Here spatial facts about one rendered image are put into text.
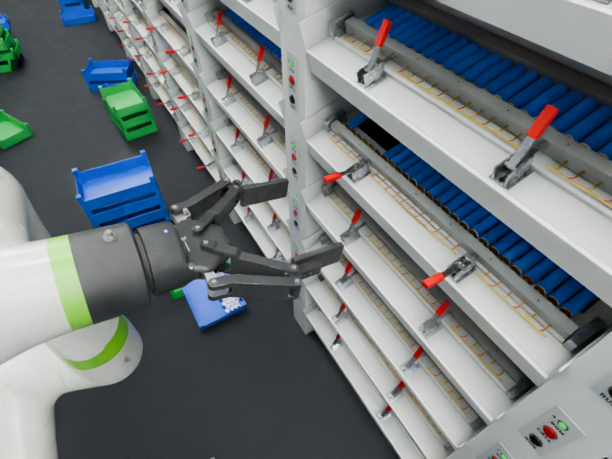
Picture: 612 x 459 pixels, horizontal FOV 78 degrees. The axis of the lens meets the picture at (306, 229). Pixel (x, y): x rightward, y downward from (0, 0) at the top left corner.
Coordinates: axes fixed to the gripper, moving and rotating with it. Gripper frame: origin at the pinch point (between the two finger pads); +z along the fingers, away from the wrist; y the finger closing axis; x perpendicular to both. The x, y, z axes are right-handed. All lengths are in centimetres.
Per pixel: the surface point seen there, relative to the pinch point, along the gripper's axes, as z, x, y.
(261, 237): 39, -83, -72
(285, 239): 36, -64, -51
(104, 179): -12, -79, -125
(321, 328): 39, -84, -22
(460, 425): 32, -45, 27
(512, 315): 23.4, -7.2, 21.8
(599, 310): 31.6, -2.9, 27.8
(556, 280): 29.2, -2.0, 21.9
